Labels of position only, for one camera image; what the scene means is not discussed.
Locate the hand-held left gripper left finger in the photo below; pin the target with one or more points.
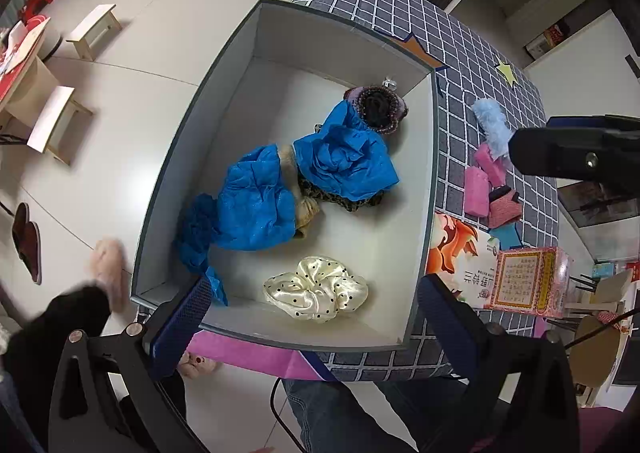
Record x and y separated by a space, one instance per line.
185 318

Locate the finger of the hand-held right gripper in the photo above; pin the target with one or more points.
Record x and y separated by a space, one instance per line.
590 120
575 153

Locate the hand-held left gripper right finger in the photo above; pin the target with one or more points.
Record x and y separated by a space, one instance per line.
445 318

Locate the light blue fluffy scrunchie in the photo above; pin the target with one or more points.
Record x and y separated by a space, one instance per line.
492 123

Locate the cream polka dot scrunchie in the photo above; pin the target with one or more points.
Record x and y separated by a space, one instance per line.
315 288

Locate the blue ruffled cloth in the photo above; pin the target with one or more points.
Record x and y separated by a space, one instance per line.
255 203

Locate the leopard print cloth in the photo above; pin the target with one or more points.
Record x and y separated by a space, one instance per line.
350 203

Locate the beige knit cloth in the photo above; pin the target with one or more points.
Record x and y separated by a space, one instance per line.
306 210

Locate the blue shiny cloth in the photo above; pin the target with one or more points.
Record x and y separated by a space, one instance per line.
345 158

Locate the dark beaded scrunchie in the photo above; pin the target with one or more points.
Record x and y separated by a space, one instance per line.
375 105

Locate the grey cardboard box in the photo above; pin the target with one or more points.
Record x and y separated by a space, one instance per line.
280 83

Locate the pink fluffy slipper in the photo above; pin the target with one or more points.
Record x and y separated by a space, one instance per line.
110 273
197 364

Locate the magenta bed sheet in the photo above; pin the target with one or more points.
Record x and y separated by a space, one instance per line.
250 353

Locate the fox print tissue pack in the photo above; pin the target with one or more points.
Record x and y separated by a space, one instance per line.
450 243

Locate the pink patterned box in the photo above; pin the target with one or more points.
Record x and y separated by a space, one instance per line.
525 278

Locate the small red box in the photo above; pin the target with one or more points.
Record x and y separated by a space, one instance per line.
557 33

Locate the pink sponge with black band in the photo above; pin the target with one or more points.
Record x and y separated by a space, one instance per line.
502 213

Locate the blue sponge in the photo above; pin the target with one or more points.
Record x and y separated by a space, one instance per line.
507 235

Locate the pink flat sponge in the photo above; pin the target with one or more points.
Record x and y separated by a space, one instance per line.
476 193

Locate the person's denim legs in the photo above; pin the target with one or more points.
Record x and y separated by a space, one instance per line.
360 418

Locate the wooden chair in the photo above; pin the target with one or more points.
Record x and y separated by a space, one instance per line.
597 348

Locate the pair of brown slippers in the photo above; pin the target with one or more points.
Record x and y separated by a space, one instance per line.
27 243

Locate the white low stool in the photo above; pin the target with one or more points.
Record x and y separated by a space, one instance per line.
55 123

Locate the table with red cloth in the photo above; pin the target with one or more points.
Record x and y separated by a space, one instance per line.
22 73

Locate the wooden stool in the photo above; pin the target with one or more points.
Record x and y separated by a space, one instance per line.
92 30

